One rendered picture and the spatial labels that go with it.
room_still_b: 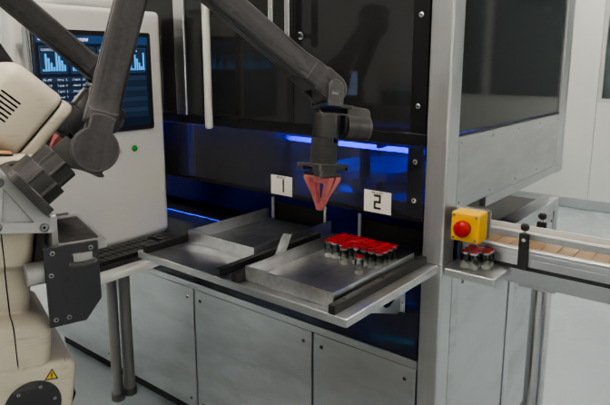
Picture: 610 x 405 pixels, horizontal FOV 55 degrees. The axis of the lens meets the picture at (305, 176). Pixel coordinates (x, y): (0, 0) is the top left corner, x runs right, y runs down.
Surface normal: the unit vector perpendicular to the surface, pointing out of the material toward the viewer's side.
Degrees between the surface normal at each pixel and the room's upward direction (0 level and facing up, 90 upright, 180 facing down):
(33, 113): 90
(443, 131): 90
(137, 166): 90
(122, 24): 79
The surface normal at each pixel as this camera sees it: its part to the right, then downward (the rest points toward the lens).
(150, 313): -0.62, 0.15
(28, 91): 0.56, 0.16
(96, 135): 0.44, 0.00
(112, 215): 0.78, 0.12
